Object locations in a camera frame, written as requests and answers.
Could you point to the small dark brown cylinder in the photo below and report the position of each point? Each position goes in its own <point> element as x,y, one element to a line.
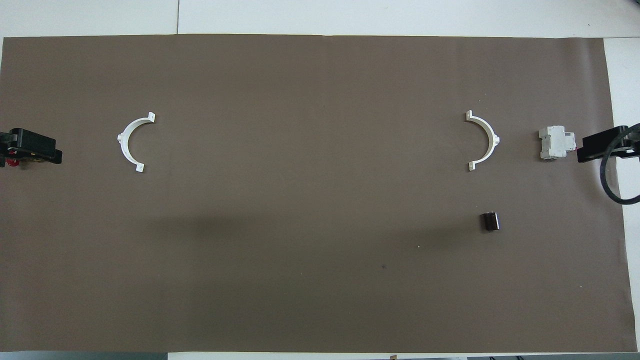
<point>490,221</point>

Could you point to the brown table mat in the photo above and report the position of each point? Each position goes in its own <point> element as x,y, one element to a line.
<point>320,280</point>

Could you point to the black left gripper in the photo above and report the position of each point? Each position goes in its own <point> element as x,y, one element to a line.
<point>30,144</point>

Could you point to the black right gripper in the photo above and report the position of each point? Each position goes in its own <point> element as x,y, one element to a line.
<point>617,141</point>

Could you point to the grey circuit breaker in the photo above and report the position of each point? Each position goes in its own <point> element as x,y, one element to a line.
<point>555,142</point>

